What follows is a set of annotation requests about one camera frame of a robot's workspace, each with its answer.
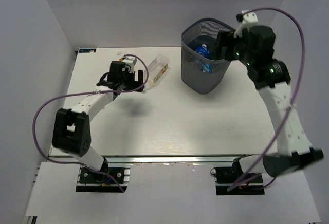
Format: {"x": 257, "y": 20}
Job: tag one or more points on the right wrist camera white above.
{"x": 246, "y": 20}

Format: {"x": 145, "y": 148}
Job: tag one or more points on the clear square juice bottle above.
{"x": 156, "y": 70}

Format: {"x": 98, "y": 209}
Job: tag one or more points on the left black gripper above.
{"x": 135, "y": 85}

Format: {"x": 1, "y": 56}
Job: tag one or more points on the grey mesh waste bin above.
{"x": 203, "y": 31}

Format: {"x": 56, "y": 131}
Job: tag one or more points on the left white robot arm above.
{"x": 71, "y": 133}

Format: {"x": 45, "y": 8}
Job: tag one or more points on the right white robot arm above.
{"x": 271, "y": 78}

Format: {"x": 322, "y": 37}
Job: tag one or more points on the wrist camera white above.
{"x": 246, "y": 20}
{"x": 130, "y": 63}

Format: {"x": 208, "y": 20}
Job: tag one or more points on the blue label bottle white cap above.
{"x": 203, "y": 51}

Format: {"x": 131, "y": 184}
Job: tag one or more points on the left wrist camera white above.
{"x": 130, "y": 63}

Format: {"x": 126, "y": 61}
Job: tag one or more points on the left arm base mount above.
{"x": 89, "y": 182}

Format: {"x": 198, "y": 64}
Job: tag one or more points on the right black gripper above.
{"x": 227, "y": 39}

